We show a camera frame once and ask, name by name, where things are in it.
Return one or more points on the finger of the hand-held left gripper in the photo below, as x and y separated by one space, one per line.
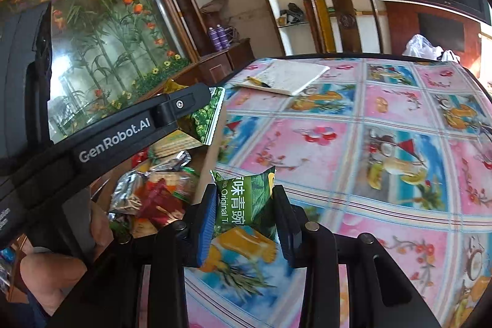
192 97

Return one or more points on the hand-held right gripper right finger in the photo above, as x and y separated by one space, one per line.
288 235

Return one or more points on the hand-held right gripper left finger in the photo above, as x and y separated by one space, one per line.
205 232

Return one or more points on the dark green pea packet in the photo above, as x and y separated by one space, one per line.
238 205

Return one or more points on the green-white cracker packet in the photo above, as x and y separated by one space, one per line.
173 145

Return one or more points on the brown cardboard box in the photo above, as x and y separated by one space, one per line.
211 159

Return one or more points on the dark wooden sideboard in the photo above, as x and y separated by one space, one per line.
230 59

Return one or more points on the purple spray can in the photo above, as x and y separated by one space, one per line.
212 39
221 38

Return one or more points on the silver foil snack packet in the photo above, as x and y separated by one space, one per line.
127 193
173 162

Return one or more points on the yellow-black marker pen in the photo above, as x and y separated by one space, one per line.
259 82

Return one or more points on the brown paper bag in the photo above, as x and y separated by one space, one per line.
215 5

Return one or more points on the white paper notebook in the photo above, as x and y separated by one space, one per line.
292 76

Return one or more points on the person's bare leg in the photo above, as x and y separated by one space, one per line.
53 282

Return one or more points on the grey-black bag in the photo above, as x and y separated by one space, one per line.
294 15

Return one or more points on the dark wooden chair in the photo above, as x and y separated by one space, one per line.
348 20

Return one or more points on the red wooden TV panel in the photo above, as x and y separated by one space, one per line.
399 28

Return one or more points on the large white plastic bag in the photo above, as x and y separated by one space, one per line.
419 47

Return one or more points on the small white plastic bag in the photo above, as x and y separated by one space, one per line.
449 56

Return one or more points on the flower and bamboo wall painting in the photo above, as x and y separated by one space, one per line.
115 24

